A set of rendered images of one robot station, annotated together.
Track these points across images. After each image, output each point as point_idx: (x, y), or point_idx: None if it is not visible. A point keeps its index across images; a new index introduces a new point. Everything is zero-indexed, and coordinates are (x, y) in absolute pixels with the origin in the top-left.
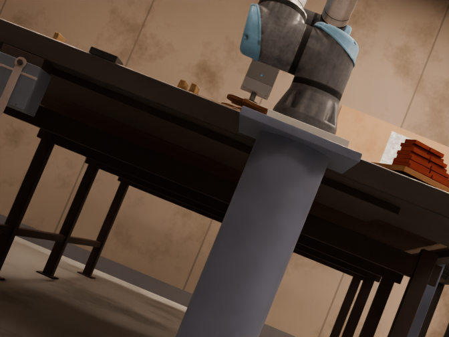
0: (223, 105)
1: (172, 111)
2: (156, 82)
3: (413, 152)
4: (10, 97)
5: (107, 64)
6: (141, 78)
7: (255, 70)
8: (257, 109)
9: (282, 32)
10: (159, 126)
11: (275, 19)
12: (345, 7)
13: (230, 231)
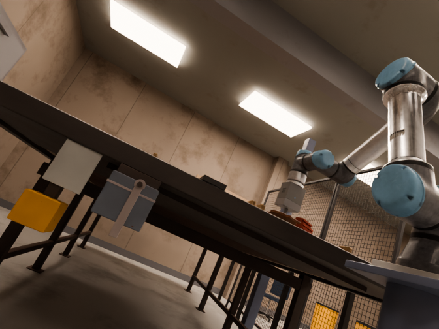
0: (308, 233)
1: (266, 234)
2: (257, 210)
3: (302, 224)
4: (127, 218)
5: (217, 191)
6: (245, 206)
7: (291, 194)
8: (290, 221)
9: (438, 196)
10: (206, 220)
11: (430, 183)
12: (369, 162)
13: None
